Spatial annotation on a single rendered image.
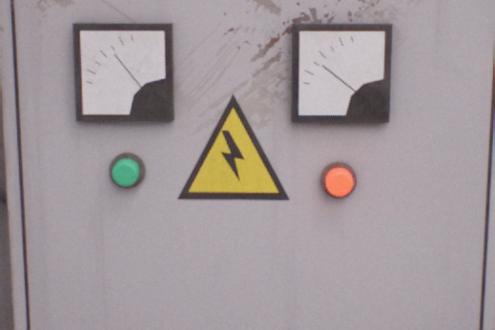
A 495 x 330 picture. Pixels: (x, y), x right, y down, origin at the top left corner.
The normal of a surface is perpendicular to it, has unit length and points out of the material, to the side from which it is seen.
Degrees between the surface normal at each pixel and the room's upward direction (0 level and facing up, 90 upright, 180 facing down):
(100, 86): 90
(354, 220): 90
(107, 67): 90
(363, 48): 90
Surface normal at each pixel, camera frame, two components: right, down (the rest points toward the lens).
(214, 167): -0.03, 0.20
